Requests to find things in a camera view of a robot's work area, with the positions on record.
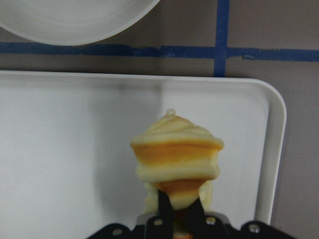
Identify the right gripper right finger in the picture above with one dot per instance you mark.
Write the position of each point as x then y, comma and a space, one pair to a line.
201, 225

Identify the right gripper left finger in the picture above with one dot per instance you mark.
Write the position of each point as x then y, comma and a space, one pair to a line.
160, 226

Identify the cream round plate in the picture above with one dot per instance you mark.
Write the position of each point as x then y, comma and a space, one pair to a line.
71, 22

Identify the white rectangular tray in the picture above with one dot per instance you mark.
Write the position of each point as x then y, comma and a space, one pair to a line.
76, 149

